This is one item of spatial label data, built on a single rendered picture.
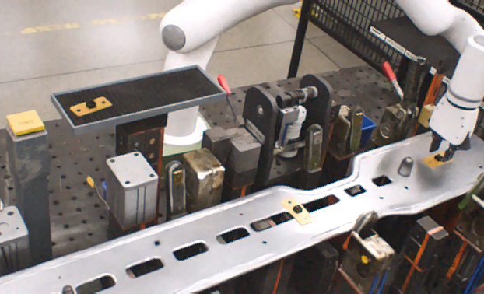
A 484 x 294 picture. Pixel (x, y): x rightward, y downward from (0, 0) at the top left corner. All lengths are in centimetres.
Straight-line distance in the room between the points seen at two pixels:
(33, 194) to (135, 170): 26
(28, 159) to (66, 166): 59
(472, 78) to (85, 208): 107
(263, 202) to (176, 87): 33
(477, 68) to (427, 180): 31
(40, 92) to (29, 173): 218
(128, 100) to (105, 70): 234
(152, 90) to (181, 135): 47
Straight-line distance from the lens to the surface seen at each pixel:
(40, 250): 157
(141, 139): 146
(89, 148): 202
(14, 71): 375
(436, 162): 170
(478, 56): 152
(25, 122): 135
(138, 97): 142
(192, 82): 149
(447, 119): 163
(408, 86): 170
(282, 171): 158
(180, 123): 187
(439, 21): 150
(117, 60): 385
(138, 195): 129
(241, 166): 146
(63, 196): 185
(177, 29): 166
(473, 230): 161
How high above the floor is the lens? 195
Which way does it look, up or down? 37 degrees down
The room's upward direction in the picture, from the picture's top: 10 degrees clockwise
